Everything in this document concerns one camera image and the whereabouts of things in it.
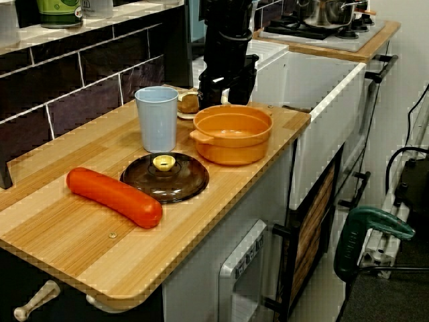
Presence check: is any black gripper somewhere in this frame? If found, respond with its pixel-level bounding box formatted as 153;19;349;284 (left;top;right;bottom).
198;39;259;110

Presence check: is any red toy sausage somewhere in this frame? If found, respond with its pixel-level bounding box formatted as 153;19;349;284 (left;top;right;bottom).
66;166;164;229

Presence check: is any orange toy pot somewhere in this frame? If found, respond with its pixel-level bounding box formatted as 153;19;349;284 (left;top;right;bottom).
189;104;274;167

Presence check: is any green power drill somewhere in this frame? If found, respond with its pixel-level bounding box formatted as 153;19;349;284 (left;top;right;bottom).
334;206;416;280

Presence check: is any cream scalloped plate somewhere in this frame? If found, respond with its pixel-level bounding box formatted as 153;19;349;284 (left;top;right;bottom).
176;89;232;121

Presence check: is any black power supply box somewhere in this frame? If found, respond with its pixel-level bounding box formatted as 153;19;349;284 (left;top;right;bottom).
393;157;429;207

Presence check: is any dark grey shelf post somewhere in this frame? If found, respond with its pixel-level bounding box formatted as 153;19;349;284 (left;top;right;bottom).
162;0;194;90
0;144;14;189

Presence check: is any black looped cable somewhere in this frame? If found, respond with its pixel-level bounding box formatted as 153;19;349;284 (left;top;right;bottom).
385;146;429;189

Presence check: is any small white lidded jar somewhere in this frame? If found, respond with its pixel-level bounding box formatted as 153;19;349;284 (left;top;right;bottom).
80;0;115;19

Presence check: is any aluminium profile frame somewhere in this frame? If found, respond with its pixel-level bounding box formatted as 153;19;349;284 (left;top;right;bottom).
357;100;429;279

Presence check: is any cream cabinet handle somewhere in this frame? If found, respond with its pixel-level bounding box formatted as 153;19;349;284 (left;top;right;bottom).
86;294;111;311
13;280;62;321

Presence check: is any steel cooking pot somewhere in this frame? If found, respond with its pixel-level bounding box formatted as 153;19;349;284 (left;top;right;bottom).
296;0;369;28

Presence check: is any white grey dispenser panel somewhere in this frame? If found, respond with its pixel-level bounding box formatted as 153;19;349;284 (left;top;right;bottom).
219;219;269;322

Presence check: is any black bar handle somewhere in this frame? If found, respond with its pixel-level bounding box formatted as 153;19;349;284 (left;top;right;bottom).
365;53;400;84
338;171;372;209
263;223;302;315

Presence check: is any white toy kitchen cabinet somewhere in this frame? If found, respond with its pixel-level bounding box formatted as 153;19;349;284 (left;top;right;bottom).
162;40;400;322

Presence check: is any green can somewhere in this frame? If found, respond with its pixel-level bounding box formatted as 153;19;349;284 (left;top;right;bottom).
36;0;84;30

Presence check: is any black grate stove hob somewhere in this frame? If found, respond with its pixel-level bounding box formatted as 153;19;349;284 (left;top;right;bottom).
262;15;385;52

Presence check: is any black framed wood-look door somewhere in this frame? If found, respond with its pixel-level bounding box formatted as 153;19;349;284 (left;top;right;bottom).
286;144;345;318

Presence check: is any light blue plastic cup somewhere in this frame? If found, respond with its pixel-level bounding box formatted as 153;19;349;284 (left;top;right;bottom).
134;86;179;154

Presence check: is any brown glass lid yellow knob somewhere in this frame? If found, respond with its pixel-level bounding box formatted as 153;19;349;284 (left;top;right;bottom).
119;152;210;205

